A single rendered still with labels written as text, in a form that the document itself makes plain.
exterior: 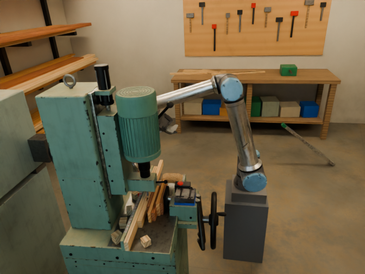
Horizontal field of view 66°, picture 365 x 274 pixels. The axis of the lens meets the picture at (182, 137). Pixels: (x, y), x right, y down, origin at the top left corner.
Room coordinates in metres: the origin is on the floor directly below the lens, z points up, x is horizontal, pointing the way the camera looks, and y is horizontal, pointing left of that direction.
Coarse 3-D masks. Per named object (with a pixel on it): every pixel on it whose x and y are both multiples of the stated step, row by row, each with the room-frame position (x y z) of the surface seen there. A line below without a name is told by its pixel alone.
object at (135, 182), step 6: (132, 174) 1.20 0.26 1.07; (138, 174) 1.20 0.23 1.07; (150, 174) 1.19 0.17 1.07; (156, 174) 1.20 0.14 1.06; (132, 180) 1.15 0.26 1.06; (138, 180) 1.15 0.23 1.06; (144, 180) 1.14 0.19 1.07; (150, 180) 1.14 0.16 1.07; (156, 180) 1.19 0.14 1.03; (132, 186) 1.15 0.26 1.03; (138, 186) 1.15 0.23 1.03; (144, 186) 1.15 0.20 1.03; (150, 186) 1.14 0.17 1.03
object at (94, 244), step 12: (132, 204) 1.30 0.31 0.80; (120, 216) 1.20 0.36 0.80; (72, 228) 1.13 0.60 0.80; (84, 228) 1.12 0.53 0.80; (180, 228) 1.14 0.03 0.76; (72, 240) 1.04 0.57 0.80; (84, 240) 1.04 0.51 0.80; (96, 240) 1.04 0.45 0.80; (108, 240) 1.03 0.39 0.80; (72, 252) 1.01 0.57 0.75; (84, 252) 1.00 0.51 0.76; (96, 252) 0.99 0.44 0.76; (108, 252) 0.99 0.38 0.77; (120, 252) 0.98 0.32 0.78; (168, 264) 0.94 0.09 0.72
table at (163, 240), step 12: (156, 216) 1.07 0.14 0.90; (168, 216) 1.07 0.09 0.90; (144, 228) 1.00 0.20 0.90; (156, 228) 0.99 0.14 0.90; (168, 228) 0.99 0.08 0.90; (192, 228) 1.04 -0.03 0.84; (156, 240) 0.92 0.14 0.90; (168, 240) 0.92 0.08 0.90; (132, 252) 0.87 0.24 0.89; (144, 252) 0.86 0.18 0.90; (156, 252) 0.86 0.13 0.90; (168, 252) 0.85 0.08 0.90
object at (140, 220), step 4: (160, 160) 1.54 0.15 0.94; (160, 164) 1.50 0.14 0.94; (160, 168) 1.46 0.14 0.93; (156, 172) 1.41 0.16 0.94; (160, 172) 1.45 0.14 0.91; (144, 208) 1.09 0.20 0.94; (144, 212) 1.07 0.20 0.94; (140, 216) 1.03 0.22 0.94; (144, 216) 1.06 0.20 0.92; (140, 220) 1.01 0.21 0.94; (140, 224) 1.00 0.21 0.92
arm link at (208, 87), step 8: (208, 80) 1.67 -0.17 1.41; (216, 80) 1.63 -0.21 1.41; (184, 88) 1.67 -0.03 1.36; (192, 88) 1.65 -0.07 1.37; (200, 88) 1.64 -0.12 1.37; (208, 88) 1.63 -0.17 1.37; (216, 88) 1.62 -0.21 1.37; (160, 96) 1.67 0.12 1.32; (168, 96) 1.66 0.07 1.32; (176, 96) 1.65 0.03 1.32; (184, 96) 1.64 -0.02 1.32; (192, 96) 1.64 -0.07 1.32; (200, 96) 1.65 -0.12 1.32; (160, 104) 1.65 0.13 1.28
